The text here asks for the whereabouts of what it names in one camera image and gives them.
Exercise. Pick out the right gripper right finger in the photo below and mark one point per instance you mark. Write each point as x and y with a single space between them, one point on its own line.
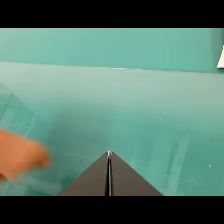
128 181

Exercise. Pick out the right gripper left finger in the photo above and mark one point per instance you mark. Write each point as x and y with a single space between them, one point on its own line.
95 181

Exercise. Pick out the orange garment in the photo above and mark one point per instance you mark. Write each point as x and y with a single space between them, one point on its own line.
18 155

